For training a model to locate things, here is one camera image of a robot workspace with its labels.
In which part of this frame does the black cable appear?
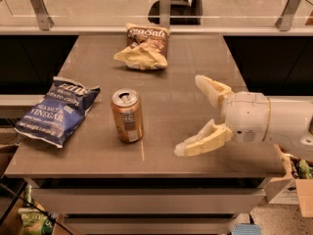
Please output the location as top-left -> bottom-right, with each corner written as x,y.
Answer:
0,182 -> 74,235

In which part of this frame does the blue mesh object on floor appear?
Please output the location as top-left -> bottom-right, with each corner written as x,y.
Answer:
231,223 -> 262,235

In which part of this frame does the green chip bag on floor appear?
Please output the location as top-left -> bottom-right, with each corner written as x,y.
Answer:
18,208 -> 54,235

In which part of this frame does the orange soda can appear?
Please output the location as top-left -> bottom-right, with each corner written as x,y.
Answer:
111,88 -> 144,142

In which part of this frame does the upper cabinet drawer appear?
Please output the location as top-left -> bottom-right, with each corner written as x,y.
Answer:
32,188 -> 265,214

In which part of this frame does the cabinet drawer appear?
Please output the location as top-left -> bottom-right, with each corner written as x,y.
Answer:
64,217 -> 236,235
32,188 -> 265,214

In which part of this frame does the brown sea salt chip bag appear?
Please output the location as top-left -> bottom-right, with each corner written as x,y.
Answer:
113,23 -> 170,71

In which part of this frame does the left metal railing bracket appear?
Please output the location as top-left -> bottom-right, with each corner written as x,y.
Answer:
29,0 -> 54,30

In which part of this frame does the cardboard box with snacks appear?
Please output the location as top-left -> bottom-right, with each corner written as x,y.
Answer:
265,145 -> 313,217

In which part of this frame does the metal railing bracket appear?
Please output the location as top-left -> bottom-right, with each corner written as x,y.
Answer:
29,0 -> 54,30
275,0 -> 301,31
159,0 -> 171,27

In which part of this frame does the right metal railing bracket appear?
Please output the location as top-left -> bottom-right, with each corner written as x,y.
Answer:
275,0 -> 301,31

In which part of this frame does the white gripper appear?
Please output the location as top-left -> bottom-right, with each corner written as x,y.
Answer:
174,74 -> 270,157

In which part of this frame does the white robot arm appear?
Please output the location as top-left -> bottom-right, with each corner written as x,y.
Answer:
174,75 -> 313,161

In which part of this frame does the black office chair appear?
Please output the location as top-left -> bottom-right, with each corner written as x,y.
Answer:
147,0 -> 207,26

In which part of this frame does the middle metal railing bracket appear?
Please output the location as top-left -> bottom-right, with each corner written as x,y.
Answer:
159,0 -> 171,27

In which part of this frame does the lower cabinet drawer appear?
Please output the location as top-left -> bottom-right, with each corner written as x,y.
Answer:
64,217 -> 236,235

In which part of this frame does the blue salt vinegar chip bag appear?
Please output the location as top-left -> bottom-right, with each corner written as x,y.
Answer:
15,76 -> 101,148

